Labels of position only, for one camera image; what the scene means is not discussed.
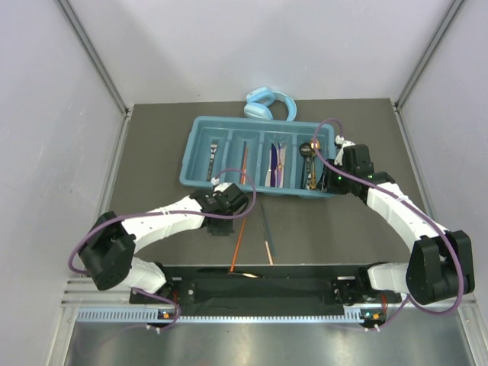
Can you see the pink knife in tray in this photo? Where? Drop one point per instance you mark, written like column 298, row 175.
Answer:
column 269, row 175

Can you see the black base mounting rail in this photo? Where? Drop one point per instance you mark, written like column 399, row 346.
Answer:
column 285, row 290

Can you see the silver grey knife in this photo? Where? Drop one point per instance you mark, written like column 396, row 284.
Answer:
column 223, row 271

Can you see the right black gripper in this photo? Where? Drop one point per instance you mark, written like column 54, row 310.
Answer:
column 326, row 184

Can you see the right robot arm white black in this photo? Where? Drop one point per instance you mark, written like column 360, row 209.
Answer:
column 440, row 265

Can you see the light blue headphones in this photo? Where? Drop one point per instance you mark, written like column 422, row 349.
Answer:
column 259, row 101

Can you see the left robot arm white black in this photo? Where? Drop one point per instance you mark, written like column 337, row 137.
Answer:
column 109, row 250

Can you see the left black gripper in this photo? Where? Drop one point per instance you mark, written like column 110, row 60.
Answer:
column 222, row 232

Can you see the blue plastic cutlery tray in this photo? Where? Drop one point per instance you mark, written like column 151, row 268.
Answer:
column 231, row 132

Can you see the beige chopstick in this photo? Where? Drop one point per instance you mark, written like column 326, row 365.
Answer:
column 268, row 251

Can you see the dark blue utensil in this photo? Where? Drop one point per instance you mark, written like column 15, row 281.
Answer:
column 275, row 178

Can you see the orange chopstick long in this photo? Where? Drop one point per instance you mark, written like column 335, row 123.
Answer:
column 242, row 179

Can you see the gold spoon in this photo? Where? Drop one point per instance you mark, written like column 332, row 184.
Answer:
column 314, row 146

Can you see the patterned fork in tray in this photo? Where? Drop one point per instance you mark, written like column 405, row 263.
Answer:
column 213, row 151

